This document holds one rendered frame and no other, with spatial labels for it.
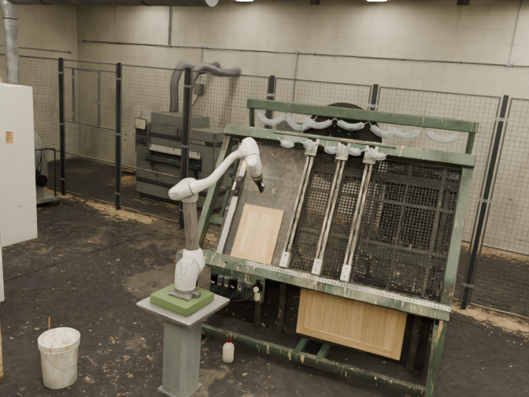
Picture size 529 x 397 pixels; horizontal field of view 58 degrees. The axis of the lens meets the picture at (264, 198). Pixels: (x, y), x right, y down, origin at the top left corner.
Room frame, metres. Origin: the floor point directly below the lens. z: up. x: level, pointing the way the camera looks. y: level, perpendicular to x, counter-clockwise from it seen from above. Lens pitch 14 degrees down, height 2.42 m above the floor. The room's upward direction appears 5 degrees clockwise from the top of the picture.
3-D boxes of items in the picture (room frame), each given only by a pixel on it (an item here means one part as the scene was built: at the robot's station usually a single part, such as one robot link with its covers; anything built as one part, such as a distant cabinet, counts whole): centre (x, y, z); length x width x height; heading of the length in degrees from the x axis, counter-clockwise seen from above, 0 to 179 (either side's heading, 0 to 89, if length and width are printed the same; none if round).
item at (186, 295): (3.28, 0.51, 0.84); 0.22 x 0.18 x 0.06; 66
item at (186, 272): (3.30, 0.53, 0.98); 0.18 x 0.16 x 0.22; 173
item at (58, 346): (3.28, 1.48, 0.24); 0.32 x 0.30 x 0.47; 61
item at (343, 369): (4.27, -0.64, 0.41); 2.20 x 1.38 x 0.83; 70
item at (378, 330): (3.72, -0.81, 0.52); 0.90 x 0.02 x 0.55; 70
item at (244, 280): (3.75, 0.19, 0.69); 0.50 x 0.14 x 0.24; 70
